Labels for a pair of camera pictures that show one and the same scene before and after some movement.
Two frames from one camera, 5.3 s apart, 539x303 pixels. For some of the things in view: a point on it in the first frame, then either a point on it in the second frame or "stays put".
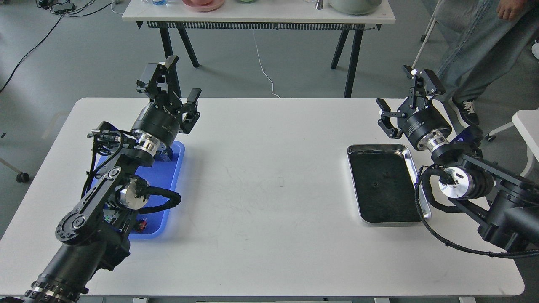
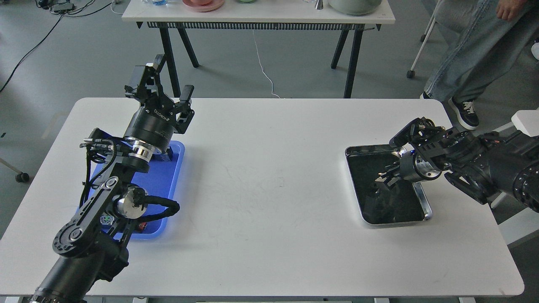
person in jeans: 486,39 stays put
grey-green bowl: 355,7 stays put
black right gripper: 427,128 to 408,170
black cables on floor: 61,8 stays put
